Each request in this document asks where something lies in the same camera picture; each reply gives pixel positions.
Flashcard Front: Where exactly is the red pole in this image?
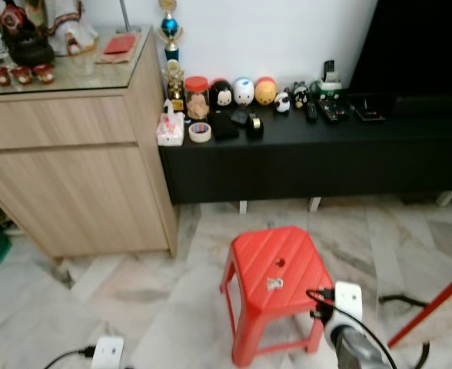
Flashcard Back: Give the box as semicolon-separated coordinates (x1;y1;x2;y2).
387;265;452;348

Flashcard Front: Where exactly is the black tray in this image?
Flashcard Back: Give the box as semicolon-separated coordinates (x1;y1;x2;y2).
347;93;392;122

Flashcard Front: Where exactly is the black television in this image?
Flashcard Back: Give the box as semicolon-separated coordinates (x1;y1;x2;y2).
347;0;452;99

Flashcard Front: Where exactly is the black low tv console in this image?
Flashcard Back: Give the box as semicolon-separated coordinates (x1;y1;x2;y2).
158;94;452;213

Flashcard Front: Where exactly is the wide black remote control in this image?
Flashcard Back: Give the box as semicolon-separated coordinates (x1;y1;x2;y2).
319;98;352;124

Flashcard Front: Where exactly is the green white phone stand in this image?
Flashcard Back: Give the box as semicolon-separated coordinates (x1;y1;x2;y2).
311;60;344;100

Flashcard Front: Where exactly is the slim black remote control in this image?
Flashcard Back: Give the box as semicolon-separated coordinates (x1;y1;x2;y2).
305;101;320;125

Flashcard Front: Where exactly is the black white figure toy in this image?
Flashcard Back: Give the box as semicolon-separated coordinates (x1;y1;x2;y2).
292;82;310;109

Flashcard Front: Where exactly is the small panda toy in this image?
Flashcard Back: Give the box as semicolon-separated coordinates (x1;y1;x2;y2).
274;91;291;115

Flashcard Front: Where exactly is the red plastic stool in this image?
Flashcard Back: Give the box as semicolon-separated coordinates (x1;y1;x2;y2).
220;226;336;367

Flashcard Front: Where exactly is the black tape dispenser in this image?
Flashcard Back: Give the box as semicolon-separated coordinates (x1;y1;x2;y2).
245;116;265;141

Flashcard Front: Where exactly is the yellow orange head toy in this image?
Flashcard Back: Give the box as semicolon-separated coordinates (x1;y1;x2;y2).
254;77;278;107

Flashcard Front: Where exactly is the small black box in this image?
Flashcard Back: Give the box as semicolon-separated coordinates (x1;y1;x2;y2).
230;110;251;127

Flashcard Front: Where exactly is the white blue head toy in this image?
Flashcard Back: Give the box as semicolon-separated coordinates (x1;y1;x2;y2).
233;78;255;107

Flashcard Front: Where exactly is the black pouch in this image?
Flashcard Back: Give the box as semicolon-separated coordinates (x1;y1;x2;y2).
211;113;241;141

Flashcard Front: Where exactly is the black mouse head toy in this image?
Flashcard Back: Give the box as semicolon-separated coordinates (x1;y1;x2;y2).
211;79;234;108

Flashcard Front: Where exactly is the roll of tape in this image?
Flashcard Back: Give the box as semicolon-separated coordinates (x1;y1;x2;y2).
188;121;213;144

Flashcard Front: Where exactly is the clear jar with red lid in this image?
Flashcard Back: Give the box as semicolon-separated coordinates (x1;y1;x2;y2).
184;76;211;121

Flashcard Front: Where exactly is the white pink tissue pack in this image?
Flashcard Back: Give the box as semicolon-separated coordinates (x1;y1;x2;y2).
156;99;186;147

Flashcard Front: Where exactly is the small gold trophy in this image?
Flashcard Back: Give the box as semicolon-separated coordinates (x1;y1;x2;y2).
164;60;187;113

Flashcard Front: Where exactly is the tall blue gold trophy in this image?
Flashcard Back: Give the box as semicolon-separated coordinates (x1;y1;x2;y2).
158;0;185;62

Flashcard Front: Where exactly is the woven straw mat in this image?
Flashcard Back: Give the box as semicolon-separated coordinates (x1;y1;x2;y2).
95;31;147;65

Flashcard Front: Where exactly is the thin metal rod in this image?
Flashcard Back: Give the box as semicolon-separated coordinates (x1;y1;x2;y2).
118;0;143;34

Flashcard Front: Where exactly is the light wooden cabinet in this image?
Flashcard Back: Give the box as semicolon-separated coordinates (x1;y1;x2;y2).
0;27;179;259

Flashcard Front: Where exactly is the white robed doll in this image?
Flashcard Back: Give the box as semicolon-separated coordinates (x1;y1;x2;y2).
52;0;101;57

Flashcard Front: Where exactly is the dark warrior figurine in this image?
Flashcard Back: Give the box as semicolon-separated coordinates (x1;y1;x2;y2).
0;0;57;67

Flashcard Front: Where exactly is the black floor cable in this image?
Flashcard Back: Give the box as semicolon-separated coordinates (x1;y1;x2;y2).
377;294;432;369

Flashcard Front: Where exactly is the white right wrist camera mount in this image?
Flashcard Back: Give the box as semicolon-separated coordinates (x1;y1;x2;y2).
331;281;364;325

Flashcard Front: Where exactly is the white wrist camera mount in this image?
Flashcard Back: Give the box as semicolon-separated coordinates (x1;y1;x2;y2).
331;281;364;325
91;336;126;369

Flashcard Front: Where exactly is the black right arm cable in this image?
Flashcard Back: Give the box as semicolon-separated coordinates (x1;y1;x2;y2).
305;285;398;369

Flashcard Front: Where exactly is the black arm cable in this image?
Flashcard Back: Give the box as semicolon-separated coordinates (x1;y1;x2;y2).
305;285;398;369
43;347;96;369

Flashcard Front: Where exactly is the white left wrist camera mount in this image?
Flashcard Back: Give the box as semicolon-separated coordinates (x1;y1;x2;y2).
91;336;126;369

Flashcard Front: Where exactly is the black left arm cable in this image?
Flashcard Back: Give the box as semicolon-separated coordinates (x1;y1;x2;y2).
43;347;96;369

